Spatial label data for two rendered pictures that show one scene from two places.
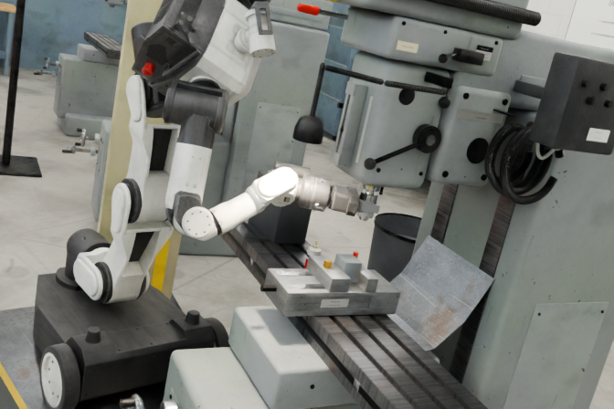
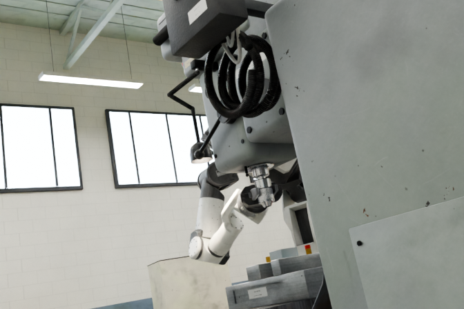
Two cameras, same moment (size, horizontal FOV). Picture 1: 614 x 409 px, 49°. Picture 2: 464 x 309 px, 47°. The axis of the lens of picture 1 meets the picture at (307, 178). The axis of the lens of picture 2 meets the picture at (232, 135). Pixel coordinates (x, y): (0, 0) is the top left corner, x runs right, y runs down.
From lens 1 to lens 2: 2.29 m
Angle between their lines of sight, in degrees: 84
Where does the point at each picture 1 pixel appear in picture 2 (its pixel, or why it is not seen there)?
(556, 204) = (299, 90)
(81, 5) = not seen: outside the picture
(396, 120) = (211, 112)
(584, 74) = not seen: outside the picture
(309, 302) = (241, 295)
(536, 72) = not seen: outside the picture
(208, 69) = not seen: hidden behind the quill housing
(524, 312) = (340, 246)
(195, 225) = (192, 250)
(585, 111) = (178, 6)
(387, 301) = (295, 283)
